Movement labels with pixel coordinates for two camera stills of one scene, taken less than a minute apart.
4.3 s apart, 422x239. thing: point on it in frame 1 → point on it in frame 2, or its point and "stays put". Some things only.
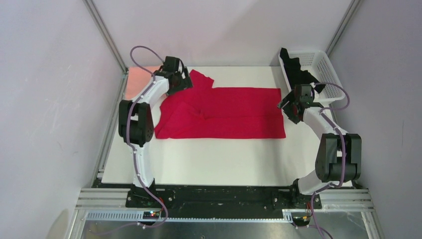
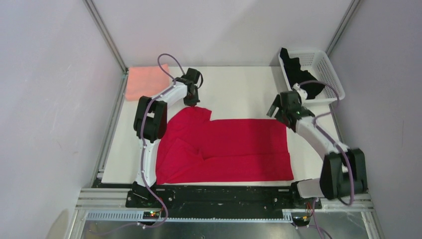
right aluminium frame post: [349, 14] stays put
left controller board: [151, 215] stays put
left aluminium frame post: [111, 42] stays put
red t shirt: [203, 111] → [191, 148]
